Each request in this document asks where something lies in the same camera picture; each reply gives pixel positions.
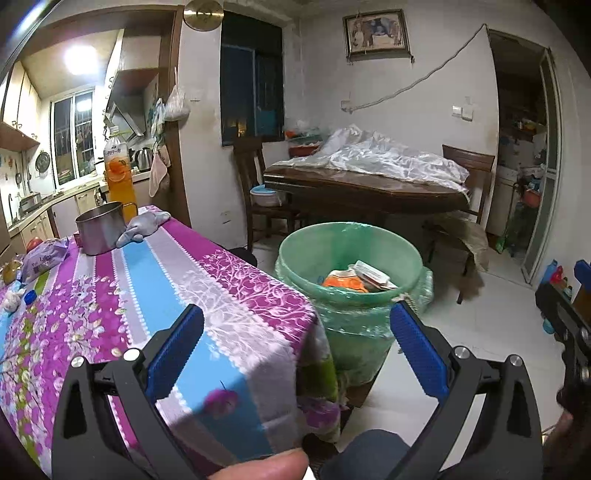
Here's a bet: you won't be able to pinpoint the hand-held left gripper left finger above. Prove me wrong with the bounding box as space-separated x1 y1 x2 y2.
52 304 206 480

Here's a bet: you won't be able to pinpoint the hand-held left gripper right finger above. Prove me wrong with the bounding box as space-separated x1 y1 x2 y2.
389 300 546 480

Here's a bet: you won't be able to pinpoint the green trash bin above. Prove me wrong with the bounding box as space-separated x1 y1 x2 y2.
274 222 435 386

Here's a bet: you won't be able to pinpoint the white paper packet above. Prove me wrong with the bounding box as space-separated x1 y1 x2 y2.
347 261 399 292

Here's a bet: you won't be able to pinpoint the person's right hand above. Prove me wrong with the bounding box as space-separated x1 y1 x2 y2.
545 390 591 462

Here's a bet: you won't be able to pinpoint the person's left hand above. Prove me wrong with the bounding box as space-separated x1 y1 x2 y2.
205 450 309 480

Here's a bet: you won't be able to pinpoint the floral striped tablecloth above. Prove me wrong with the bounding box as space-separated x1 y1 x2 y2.
0 217 342 480

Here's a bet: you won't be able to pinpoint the person's leg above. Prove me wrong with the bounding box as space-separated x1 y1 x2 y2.
318 429 416 480

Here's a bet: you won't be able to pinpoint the glass sliding door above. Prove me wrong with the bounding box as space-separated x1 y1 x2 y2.
522 46 564 287

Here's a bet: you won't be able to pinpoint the olive cloth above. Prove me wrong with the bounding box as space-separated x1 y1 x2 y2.
431 215 490 273

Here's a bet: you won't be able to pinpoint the grey cloth glove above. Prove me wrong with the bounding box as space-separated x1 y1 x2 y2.
115 210 171 248

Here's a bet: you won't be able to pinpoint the steel pot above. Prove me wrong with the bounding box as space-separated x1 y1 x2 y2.
75 202 138 256

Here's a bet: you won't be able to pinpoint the dark wooden chair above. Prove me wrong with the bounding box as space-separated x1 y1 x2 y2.
232 136 301 252
422 144 496 305

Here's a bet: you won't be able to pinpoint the dark wooden table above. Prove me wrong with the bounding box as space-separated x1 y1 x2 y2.
262 164 472 232

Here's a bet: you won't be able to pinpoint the purple tissue pack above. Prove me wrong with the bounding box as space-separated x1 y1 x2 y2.
18 237 71 283

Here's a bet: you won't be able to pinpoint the blue bowl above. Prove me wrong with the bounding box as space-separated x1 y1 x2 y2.
250 185 284 208

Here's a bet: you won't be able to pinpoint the pink hanging towel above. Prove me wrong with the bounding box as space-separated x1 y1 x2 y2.
148 148 172 200

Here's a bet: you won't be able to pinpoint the kitchen counter cabinets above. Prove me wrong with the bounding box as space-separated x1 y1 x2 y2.
9 182 107 241

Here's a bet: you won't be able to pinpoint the orange juice bottle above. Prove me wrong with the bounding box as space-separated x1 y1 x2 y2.
102 128 138 222

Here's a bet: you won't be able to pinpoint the clear plastic sheet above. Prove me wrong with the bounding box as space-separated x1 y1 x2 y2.
272 124 469 188

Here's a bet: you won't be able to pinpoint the red basket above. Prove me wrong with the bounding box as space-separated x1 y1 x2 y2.
286 129 324 160

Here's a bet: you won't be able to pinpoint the blue white hanging bag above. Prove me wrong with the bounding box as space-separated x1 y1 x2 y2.
148 98 166 141

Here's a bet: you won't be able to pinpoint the kitchen window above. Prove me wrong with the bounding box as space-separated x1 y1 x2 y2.
50 90 105 190

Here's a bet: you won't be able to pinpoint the steel range hood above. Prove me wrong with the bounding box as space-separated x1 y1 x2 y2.
104 97 148 137

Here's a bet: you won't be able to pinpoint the clear hanging plastic bag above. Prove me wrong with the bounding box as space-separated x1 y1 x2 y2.
163 67 191 122

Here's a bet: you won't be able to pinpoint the dark window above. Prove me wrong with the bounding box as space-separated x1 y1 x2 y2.
220 19 283 147

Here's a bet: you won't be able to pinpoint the ceiling light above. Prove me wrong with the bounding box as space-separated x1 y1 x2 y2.
62 41 100 77

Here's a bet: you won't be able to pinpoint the framed elephant picture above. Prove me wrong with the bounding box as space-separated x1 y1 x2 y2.
342 10 411 58

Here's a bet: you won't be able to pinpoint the white wall cable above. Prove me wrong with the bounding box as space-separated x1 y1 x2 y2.
344 23 488 112

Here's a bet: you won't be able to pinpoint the kitchen wall cabinets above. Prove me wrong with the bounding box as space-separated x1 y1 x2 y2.
0 60 42 151

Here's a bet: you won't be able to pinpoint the gold wall clock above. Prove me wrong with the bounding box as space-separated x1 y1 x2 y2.
183 0 225 26

